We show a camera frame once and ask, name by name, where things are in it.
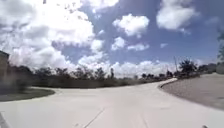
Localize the row of distant trees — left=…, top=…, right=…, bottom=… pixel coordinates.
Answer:
left=9, top=65, right=174, bottom=89

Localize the pale concrete road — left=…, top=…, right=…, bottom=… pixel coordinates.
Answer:
left=0, top=77, right=224, bottom=128

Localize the pole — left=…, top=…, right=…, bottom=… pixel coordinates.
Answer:
left=173, top=55, right=179, bottom=73

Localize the dark round tree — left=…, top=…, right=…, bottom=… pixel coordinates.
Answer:
left=178, top=58, right=198, bottom=76

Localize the grey gravel ground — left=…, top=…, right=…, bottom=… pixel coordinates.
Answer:
left=160, top=72, right=224, bottom=111

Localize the dark grass patch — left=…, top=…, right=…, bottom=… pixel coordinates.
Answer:
left=0, top=87, right=56, bottom=102

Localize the building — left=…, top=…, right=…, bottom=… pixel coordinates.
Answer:
left=0, top=50, right=11, bottom=79

